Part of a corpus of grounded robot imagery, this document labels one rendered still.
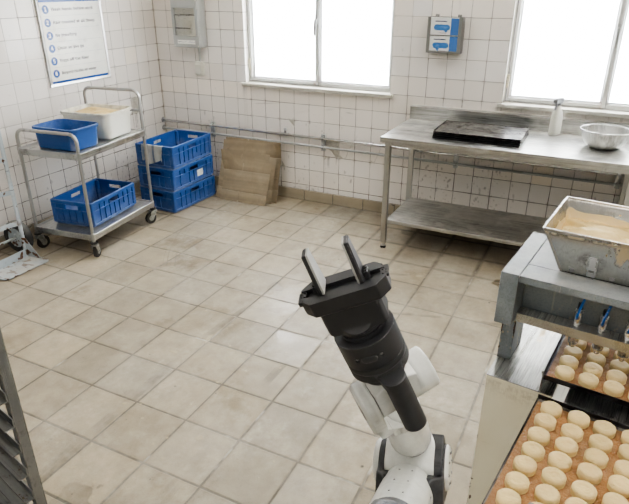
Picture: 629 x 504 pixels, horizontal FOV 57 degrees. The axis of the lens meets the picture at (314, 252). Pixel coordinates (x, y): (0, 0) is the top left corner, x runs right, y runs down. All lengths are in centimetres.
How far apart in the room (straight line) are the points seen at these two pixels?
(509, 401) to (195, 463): 144
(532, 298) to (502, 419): 39
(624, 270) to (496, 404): 55
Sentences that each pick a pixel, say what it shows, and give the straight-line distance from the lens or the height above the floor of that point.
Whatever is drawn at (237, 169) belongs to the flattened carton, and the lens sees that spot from 561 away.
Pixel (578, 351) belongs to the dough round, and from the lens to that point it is 187.
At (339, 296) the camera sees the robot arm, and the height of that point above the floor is 153.
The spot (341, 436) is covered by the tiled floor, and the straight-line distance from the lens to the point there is 280.
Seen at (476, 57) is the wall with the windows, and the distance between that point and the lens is 479.
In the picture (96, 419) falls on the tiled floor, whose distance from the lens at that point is 306.
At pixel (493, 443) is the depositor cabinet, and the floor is 60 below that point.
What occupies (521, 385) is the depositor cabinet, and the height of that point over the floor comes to 84.
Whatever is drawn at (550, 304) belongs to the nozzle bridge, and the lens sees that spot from 175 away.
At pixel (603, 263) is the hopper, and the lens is 165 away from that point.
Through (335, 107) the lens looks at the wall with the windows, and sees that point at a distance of 522.
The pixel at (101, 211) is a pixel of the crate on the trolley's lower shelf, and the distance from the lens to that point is 478.
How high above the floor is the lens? 189
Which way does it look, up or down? 25 degrees down
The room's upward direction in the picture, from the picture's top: straight up
